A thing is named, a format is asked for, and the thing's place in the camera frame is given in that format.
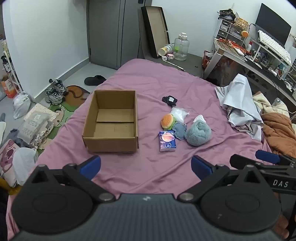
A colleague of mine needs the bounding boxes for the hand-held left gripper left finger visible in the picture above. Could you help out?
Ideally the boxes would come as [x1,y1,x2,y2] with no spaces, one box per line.
[23,155,116,203]

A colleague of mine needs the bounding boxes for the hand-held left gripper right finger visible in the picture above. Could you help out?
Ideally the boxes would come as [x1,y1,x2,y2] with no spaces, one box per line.
[177,155,273,203]

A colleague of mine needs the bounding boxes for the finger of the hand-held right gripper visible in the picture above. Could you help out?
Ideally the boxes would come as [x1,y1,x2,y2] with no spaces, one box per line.
[255,150,296,165]
[230,154,296,172]

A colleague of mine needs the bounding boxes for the teal fluffy plush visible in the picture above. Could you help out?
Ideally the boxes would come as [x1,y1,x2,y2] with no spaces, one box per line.
[184,115,212,146]

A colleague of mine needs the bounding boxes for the brown cardboard box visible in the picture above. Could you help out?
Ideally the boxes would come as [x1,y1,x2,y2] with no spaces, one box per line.
[82,90,139,154]

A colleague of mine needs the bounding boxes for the denim plush toy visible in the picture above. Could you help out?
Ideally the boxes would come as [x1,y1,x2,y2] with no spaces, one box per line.
[173,122,187,140]

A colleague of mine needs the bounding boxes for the blue tissue packet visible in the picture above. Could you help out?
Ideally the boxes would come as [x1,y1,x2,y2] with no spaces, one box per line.
[159,130,177,152]

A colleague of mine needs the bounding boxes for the burger plush toy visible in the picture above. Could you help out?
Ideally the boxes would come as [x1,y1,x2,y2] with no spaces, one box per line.
[161,113,177,130]

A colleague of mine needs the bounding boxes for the orange-brown blanket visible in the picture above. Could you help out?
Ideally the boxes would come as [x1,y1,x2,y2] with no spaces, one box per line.
[261,112,296,158]

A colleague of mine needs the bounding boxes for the beige cloth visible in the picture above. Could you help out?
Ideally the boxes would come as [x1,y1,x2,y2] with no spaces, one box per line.
[253,91,289,116]

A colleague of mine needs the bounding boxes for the clear bag of white stuffing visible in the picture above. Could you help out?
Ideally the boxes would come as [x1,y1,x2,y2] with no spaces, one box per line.
[171,107,190,124]

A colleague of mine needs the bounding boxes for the white crumpled shirt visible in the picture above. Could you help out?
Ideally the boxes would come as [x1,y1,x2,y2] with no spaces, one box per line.
[215,74,264,142]

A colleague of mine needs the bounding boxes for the translucent plastic bag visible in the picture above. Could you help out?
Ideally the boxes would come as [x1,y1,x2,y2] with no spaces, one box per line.
[13,147,38,186]

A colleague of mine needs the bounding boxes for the grey packaged parcels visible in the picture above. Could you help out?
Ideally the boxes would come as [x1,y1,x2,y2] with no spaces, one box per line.
[17,103,59,145]

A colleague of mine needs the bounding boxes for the green cartoon floor rug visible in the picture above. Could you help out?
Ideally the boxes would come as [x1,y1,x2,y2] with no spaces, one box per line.
[35,85,91,145]

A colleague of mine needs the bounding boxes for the black plush toy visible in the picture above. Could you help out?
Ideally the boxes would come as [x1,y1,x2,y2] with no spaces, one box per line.
[162,95,178,107]

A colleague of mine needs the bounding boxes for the grey sneaker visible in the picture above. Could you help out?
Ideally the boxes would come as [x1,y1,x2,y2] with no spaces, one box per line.
[52,79,69,96]
[45,88,63,103]

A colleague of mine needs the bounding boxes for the pink printed cushion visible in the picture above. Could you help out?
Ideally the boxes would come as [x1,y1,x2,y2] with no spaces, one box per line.
[0,139,19,187]

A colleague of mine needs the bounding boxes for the black slippers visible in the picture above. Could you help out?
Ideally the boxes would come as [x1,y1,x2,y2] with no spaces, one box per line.
[84,75,107,86]

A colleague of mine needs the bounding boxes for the white plastic bag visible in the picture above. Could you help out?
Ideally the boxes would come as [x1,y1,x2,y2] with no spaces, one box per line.
[13,91,31,120]

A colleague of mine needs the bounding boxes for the pink bed sheet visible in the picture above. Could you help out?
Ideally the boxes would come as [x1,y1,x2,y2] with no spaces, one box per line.
[6,58,272,241]

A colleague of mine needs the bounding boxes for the white desk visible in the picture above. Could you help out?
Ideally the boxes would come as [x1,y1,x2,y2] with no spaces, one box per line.
[203,39,296,109]

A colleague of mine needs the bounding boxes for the thin stick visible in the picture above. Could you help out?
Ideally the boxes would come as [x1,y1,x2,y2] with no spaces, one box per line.
[166,61,185,71]

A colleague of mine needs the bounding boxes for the red bag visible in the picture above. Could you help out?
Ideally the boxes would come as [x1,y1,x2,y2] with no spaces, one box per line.
[203,50,214,69]

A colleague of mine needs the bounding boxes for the white keyboard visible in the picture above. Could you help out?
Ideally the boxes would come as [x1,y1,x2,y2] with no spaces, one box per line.
[257,30,292,66]

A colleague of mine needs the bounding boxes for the orange carton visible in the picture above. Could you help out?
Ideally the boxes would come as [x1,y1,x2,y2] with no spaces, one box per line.
[1,75,18,99]

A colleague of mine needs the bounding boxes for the clear plastic jar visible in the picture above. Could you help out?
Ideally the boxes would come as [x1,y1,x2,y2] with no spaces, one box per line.
[173,32,190,61]

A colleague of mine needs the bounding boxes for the paper cup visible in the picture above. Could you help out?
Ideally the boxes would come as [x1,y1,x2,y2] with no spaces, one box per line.
[158,44,174,57]

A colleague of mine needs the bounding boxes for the white storage rack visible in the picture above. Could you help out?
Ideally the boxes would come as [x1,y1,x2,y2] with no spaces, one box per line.
[0,39,23,93]

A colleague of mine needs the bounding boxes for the black computer monitor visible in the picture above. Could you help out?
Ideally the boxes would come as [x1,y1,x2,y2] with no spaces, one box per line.
[255,3,292,47]

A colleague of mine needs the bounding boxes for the small drawer organizer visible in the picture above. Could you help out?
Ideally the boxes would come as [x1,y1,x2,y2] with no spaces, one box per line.
[217,19,245,44]

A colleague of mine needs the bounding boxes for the wicker basket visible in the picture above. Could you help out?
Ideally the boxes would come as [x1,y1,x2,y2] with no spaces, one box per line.
[235,17,249,30]

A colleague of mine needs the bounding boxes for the grey wardrobe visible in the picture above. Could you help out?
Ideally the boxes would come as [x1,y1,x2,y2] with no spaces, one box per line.
[87,0,152,70]

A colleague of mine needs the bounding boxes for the long black cardboard lid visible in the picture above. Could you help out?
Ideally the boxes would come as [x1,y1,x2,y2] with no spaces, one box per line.
[141,6,171,59]

